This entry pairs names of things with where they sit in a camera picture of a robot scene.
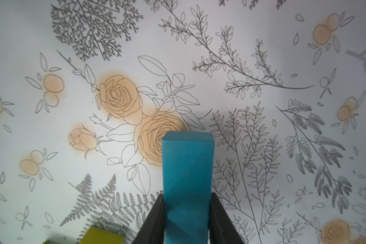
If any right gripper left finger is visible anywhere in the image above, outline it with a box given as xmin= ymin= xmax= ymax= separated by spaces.
xmin=132 ymin=194 xmax=165 ymax=244

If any lime green block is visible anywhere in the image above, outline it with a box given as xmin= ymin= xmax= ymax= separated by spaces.
xmin=42 ymin=240 xmax=60 ymax=244

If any teal block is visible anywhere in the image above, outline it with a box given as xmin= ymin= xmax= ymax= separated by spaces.
xmin=162 ymin=131 xmax=215 ymax=244

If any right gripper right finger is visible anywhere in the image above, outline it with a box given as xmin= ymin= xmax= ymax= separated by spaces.
xmin=209 ymin=193 xmax=244 ymax=244

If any yellow block on green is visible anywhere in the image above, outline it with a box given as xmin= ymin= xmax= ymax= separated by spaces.
xmin=79 ymin=226 xmax=125 ymax=244

